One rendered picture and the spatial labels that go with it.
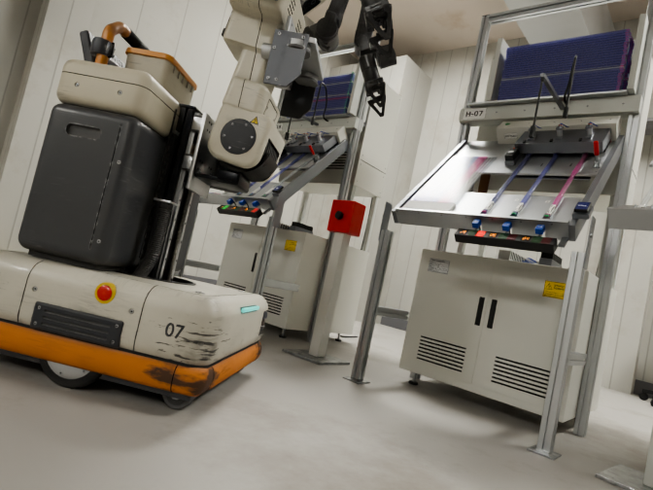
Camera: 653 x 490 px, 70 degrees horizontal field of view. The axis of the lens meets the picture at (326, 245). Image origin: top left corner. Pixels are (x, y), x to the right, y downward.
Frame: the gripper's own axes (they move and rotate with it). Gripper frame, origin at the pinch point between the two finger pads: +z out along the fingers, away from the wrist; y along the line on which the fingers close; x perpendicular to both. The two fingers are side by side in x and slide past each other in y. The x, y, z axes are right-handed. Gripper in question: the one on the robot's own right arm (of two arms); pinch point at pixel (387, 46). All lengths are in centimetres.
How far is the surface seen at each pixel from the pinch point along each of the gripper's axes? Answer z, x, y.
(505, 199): 41, -30, 68
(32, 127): -131, 241, 181
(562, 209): 52, -43, 54
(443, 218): 40, -6, 67
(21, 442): 65, 85, -46
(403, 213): 32, 7, 75
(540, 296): 80, -32, 77
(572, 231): 60, -41, 45
